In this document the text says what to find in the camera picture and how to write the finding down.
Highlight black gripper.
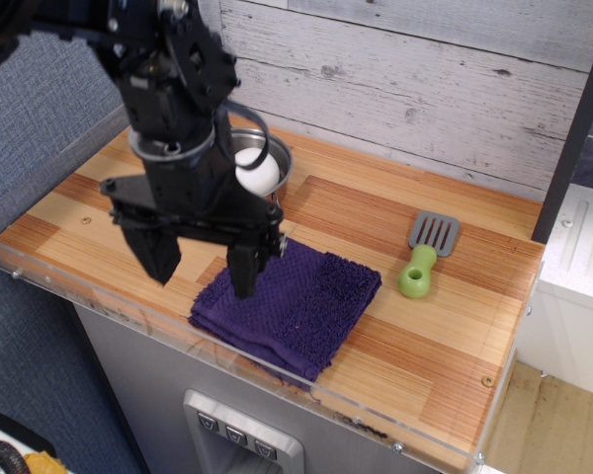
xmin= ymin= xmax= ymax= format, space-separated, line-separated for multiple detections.
xmin=100 ymin=145 xmax=287 ymax=299

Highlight purple cloth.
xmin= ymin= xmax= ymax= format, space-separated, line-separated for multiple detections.
xmin=189 ymin=240 xmax=381 ymax=382

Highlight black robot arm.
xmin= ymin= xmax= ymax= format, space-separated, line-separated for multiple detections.
xmin=0 ymin=1 xmax=286 ymax=298

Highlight white ball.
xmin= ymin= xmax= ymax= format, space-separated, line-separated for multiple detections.
xmin=235 ymin=147 xmax=280 ymax=197

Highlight small steel pot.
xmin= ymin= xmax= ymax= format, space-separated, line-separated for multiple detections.
xmin=231 ymin=128 xmax=294 ymax=201

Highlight grey toy fridge cabinet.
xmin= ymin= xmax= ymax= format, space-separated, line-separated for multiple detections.
xmin=76 ymin=306 xmax=430 ymax=473

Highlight silver dispenser button panel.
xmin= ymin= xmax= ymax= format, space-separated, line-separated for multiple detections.
xmin=183 ymin=389 xmax=305 ymax=473

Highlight yellow tape object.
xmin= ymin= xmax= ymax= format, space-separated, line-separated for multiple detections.
xmin=24 ymin=451 xmax=68 ymax=474

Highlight white ridged side counter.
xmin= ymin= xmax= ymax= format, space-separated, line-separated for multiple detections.
xmin=542 ymin=184 xmax=593 ymax=297

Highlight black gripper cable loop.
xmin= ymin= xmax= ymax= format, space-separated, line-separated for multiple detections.
xmin=224 ymin=101 xmax=272 ymax=172

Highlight clear acrylic guard rail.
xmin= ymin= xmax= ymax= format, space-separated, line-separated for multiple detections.
xmin=0 ymin=119 xmax=543 ymax=473

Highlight grey spatula green handle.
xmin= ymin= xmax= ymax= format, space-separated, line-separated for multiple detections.
xmin=397 ymin=210 xmax=460 ymax=299

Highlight black braided cable bundle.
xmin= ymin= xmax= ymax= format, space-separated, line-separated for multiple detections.
xmin=0 ymin=440 xmax=29 ymax=474

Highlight dark right upright post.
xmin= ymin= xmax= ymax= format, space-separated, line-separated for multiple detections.
xmin=532 ymin=63 xmax=593 ymax=244

